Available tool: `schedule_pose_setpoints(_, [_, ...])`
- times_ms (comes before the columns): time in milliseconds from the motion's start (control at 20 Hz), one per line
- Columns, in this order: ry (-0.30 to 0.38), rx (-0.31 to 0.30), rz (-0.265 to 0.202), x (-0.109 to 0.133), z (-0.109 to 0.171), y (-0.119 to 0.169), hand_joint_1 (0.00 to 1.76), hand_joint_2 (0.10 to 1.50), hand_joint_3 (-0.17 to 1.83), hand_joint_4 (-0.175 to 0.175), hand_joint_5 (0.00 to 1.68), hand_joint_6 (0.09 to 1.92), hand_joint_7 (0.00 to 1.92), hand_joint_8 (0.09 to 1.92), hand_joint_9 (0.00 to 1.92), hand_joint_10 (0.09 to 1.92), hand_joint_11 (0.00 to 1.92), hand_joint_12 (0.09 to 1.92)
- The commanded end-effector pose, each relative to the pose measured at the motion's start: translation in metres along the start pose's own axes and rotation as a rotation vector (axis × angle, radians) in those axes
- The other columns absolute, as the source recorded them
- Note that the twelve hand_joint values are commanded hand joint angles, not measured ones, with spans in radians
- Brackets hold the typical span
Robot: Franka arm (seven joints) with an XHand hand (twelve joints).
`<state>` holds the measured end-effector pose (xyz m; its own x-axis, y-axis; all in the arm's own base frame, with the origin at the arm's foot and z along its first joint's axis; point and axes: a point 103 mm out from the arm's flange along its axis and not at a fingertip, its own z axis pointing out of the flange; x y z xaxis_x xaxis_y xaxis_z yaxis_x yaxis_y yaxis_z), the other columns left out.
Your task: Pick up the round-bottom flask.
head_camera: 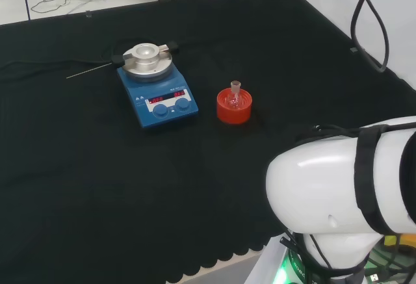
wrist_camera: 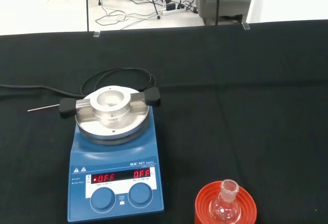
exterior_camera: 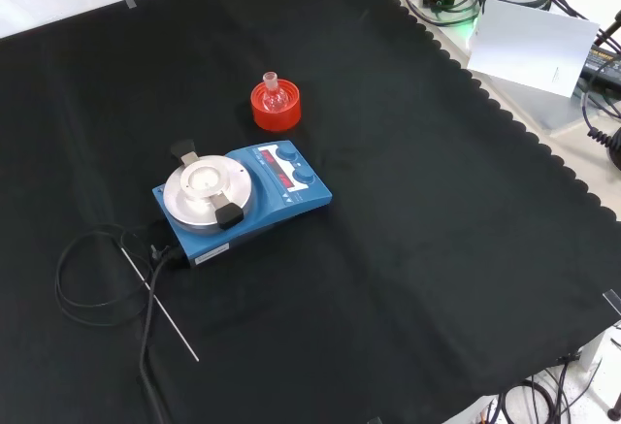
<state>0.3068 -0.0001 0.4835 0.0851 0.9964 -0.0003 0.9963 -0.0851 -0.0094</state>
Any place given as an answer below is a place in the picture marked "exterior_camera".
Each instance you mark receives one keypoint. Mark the clear round-bottom flask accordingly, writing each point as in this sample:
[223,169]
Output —
[272,99]

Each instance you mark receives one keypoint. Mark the blue base heater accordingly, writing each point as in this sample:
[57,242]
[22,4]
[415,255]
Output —
[271,220]

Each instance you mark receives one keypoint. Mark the black bench cloth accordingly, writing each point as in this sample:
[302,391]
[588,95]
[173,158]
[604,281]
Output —
[388,249]

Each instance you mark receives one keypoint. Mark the thin metal probe rod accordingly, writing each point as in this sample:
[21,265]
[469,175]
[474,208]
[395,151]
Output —
[160,303]

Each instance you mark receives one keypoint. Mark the clear tape strip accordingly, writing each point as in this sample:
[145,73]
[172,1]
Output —
[612,300]
[131,3]

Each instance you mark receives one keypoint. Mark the pale board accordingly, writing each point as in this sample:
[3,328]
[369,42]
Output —
[529,45]

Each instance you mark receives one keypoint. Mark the black power adapter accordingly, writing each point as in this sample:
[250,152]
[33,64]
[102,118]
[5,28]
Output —
[601,62]

